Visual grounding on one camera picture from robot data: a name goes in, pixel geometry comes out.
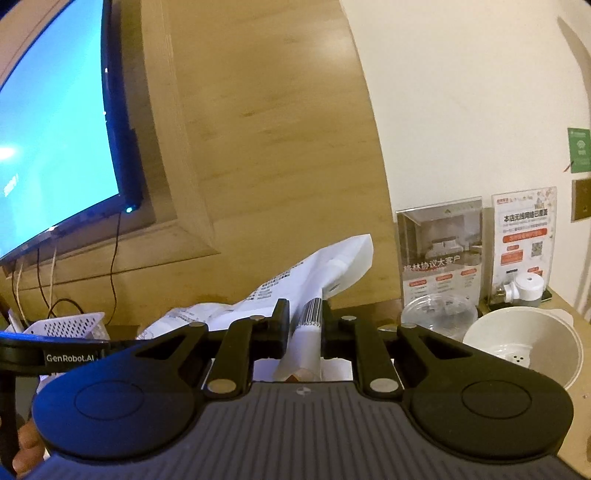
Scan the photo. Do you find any white paper-wrapped stick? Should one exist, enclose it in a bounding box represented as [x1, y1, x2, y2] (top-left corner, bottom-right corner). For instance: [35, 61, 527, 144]
[273, 298, 322, 382]

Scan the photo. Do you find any white printed plastic bag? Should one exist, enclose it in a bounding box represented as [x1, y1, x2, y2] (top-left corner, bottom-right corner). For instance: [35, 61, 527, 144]
[137, 234, 374, 340]

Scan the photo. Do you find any person's hand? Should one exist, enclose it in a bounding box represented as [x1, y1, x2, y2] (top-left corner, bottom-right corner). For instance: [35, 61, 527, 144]
[12, 419, 45, 478]

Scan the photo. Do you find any white perforated plastic basket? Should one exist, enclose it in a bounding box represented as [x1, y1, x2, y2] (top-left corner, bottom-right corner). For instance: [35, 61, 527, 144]
[24, 312, 110, 340]

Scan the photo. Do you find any clear plastic bowl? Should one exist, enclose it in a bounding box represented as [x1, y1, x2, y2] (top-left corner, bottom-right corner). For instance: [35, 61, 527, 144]
[401, 293, 478, 342]

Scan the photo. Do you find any grey hotel acrylic sign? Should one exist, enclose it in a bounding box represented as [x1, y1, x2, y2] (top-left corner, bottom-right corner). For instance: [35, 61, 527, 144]
[396, 197, 483, 304]

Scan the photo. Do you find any white round plug device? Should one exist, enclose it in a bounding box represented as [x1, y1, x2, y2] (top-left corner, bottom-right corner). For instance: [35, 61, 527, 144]
[503, 272, 545, 307]

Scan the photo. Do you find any white perforated steamer pot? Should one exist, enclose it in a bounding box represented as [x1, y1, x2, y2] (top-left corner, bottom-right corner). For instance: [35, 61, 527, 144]
[463, 306, 584, 389]

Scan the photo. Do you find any white orange acrylic sign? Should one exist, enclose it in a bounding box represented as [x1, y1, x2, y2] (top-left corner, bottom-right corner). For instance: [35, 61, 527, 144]
[490, 186, 558, 302]

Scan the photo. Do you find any black television cable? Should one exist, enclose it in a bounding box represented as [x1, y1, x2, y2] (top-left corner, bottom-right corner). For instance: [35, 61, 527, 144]
[36, 209, 123, 326]

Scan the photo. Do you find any white television cable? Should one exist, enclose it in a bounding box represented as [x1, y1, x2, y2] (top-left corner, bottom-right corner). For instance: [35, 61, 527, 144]
[13, 246, 59, 324]

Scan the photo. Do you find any wall-mounted television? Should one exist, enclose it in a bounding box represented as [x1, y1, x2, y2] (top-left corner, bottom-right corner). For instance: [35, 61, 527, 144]
[1, 1, 142, 263]

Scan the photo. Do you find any brass wall switch plate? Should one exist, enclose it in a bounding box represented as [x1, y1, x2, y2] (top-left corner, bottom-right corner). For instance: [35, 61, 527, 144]
[571, 178, 591, 222]

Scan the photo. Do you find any green wall sticker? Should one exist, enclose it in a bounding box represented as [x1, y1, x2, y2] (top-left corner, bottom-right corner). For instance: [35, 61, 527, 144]
[567, 127, 591, 173]

